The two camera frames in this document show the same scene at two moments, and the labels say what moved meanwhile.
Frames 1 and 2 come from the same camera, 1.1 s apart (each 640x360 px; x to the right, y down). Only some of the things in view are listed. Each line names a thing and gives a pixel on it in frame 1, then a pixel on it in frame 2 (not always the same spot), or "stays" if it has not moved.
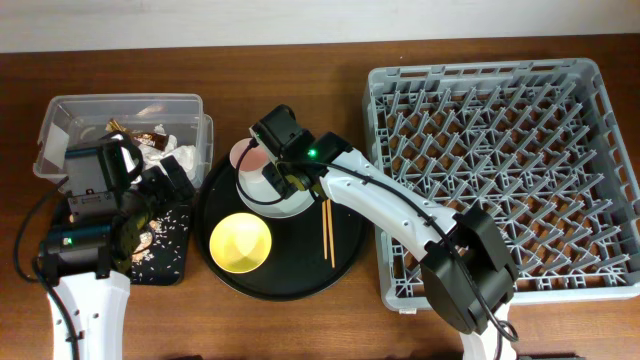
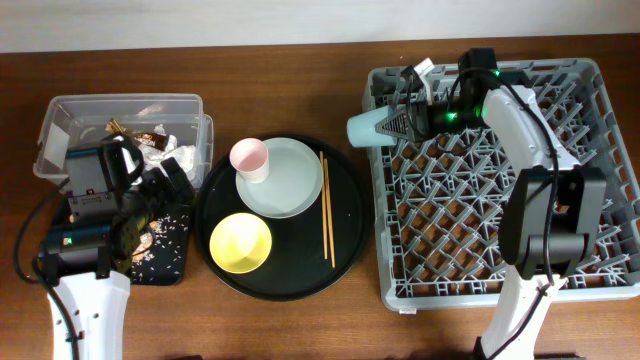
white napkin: (184, 156) stays
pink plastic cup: (253, 162) stays
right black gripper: (276, 176) -> (410, 122)
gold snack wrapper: (153, 139) stays
